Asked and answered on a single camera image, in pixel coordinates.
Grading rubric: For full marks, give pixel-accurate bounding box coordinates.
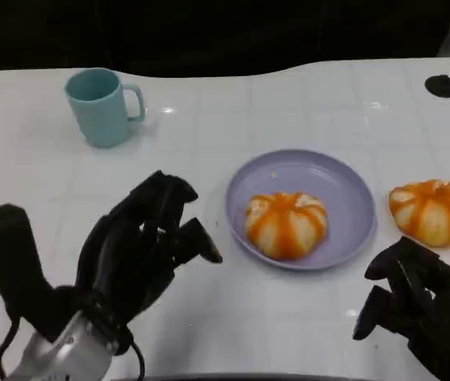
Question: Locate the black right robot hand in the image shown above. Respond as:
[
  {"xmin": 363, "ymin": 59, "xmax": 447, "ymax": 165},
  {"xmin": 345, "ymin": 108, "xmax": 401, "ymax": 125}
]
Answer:
[{"xmin": 352, "ymin": 236, "xmax": 450, "ymax": 381}]

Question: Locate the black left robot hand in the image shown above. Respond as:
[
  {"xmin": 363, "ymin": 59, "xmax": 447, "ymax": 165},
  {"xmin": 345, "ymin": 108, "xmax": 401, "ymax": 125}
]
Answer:
[{"xmin": 75, "ymin": 170, "xmax": 224, "ymax": 356}]

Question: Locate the orange and white bread roll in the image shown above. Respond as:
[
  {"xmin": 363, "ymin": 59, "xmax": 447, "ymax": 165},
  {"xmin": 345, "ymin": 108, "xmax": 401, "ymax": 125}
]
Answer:
[
  {"xmin": 244, "ymin": 190, "xmax": 329, "ymax": 262},
  {"xmin": 387, "ymin": 179, "xmax": 450, "ymax": 248}
]

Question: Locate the pale green mug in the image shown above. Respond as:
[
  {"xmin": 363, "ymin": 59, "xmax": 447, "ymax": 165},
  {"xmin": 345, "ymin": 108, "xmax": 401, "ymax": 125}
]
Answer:
[{"xmin": 63, "ymin": 67, "xmax": 147, "ymax": 149}]

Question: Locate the lilac plate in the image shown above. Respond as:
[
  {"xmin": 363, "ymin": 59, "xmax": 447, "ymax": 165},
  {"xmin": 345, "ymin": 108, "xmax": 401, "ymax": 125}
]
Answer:
[{"xmin": 224, "ymin": 148, "xmax": 379, "ymax": 272}]

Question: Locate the black table grommet hole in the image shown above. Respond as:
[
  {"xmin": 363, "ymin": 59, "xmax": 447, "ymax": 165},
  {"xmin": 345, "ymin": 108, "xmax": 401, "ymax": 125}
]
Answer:
[{"xmin": 424, "ymin": 74, "xmax": 450, "ymax": 98}]

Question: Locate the black backdrop cloth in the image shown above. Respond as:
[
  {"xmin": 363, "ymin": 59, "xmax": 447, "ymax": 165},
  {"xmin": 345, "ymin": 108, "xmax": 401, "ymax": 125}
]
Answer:
[{"xmin": 0, "ymin": 0, "xmax": 450, "ymax": 79}]

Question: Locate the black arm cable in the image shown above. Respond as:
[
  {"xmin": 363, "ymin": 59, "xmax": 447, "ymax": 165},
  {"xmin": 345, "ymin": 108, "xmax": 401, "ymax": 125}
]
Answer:
[
  {"xmin": 0, "ymin": 319, "xmax": 22, "ymax": 379},
  {"xmin": 126, "ymin": 336, "xmax": 147, "ymax": 379}
]

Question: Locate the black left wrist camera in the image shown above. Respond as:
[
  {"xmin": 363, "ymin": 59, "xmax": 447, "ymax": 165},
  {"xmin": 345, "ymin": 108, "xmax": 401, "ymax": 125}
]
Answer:
[{"xmin": 0, "ymin": 203, "xmax": 81, "ymax": 344}]

